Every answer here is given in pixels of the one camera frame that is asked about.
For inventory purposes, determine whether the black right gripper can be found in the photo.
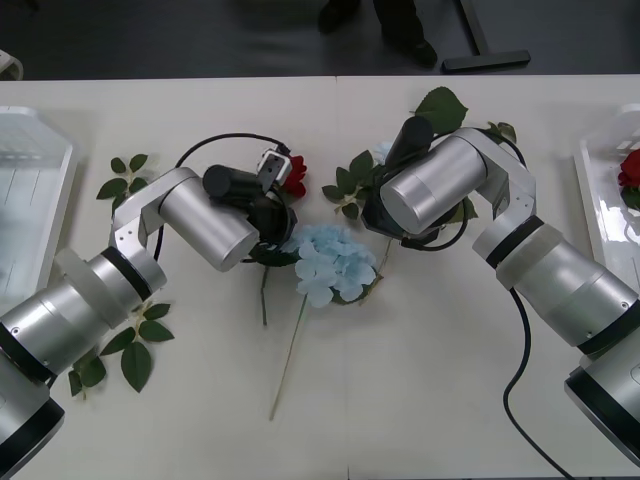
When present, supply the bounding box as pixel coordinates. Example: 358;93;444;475
361;185;408;241

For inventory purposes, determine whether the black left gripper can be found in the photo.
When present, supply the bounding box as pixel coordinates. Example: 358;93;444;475
248;192;298;247

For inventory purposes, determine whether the red rose with green stem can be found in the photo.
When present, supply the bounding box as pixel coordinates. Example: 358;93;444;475
244;154;308;327
616;149;640;210

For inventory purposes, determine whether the loose green leaf twig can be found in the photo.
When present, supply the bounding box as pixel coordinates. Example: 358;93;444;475
96;152;162;212
321;149;382;220
485;120;518;147
67;301;175;399

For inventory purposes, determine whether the black T-shaped stand foot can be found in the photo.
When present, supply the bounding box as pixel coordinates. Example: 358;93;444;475
441;0;532;74

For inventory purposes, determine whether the person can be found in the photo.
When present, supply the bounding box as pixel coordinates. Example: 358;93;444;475
318;0;440;69

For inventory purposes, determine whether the shallow white box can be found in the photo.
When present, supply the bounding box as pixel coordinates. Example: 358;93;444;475
0;105;82;307
571;102;640;282

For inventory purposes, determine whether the pale grey left wrist camera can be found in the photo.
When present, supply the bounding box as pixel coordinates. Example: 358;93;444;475
256;147;294;190

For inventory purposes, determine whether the pale plastic frame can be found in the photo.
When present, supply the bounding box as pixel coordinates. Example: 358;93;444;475
0;49;24;82

